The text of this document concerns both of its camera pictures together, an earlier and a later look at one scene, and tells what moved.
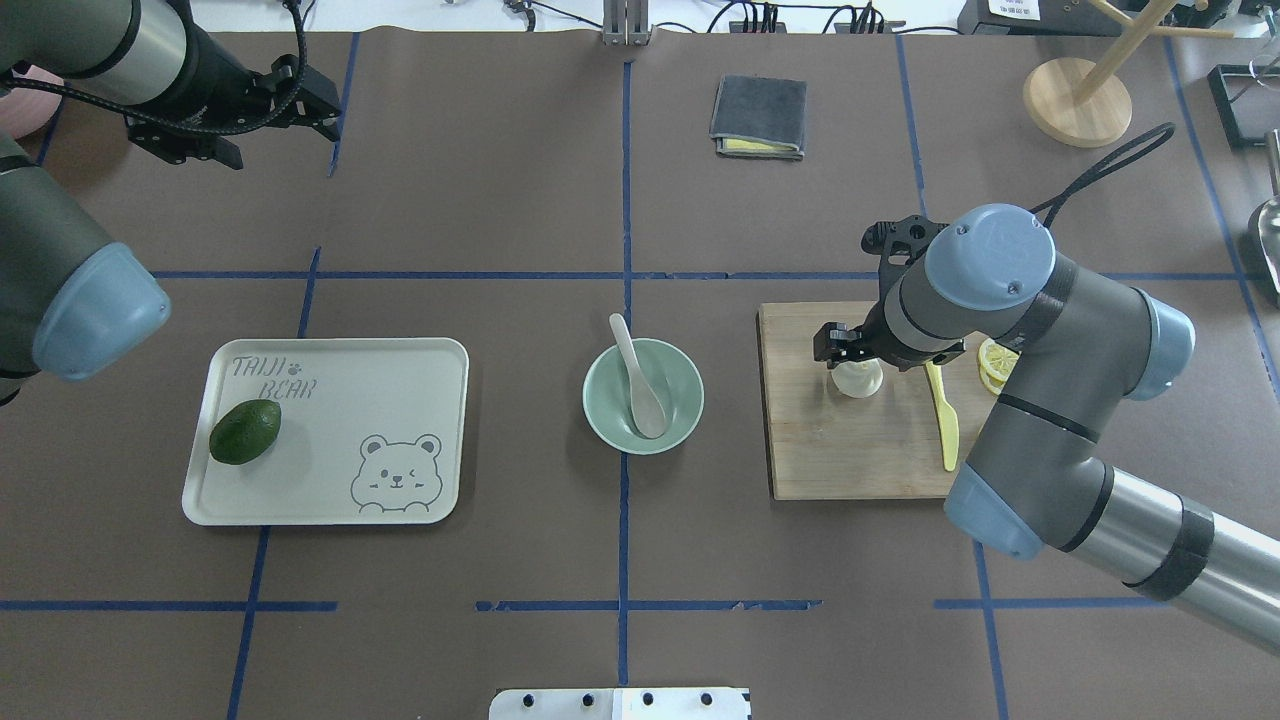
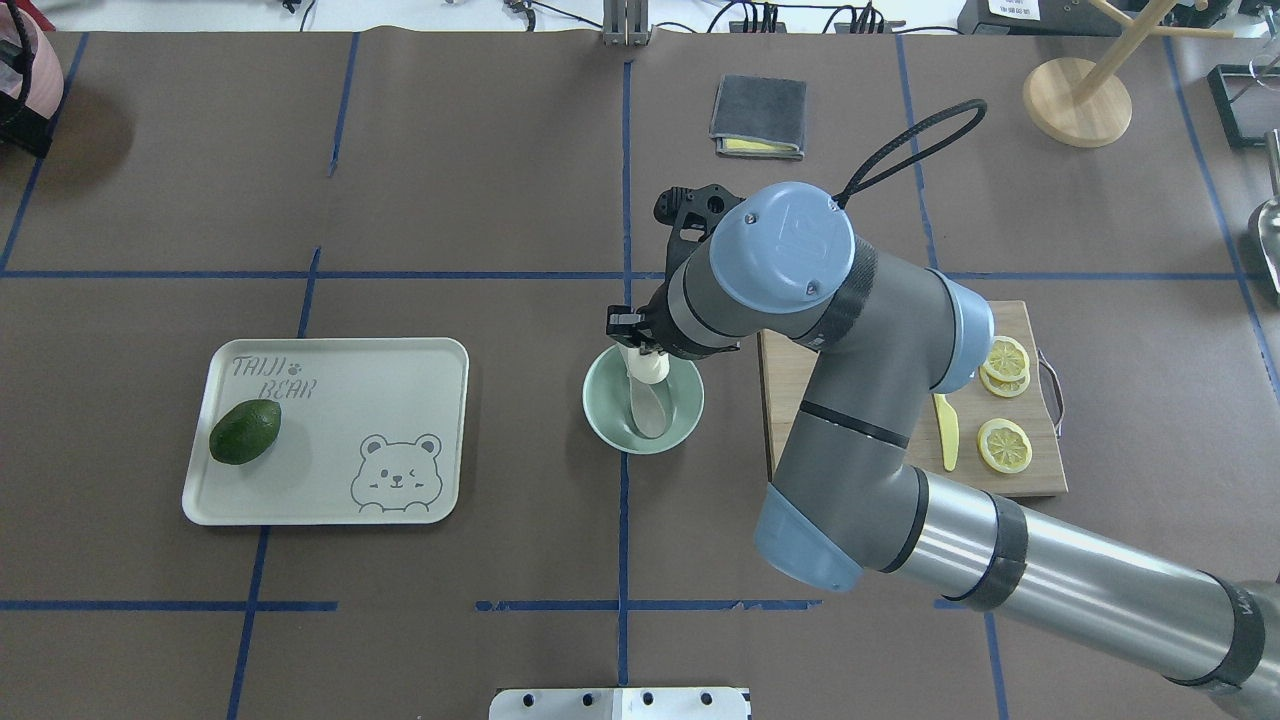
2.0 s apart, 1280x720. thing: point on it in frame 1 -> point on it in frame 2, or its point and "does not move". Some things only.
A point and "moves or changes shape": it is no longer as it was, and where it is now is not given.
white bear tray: (372, 432) does not move
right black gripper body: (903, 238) -> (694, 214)
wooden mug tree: (1079, 103) does not move
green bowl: (607, 401) does not move
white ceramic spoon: (648, 406) does not move
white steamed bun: (858, 379) moves or changes shape
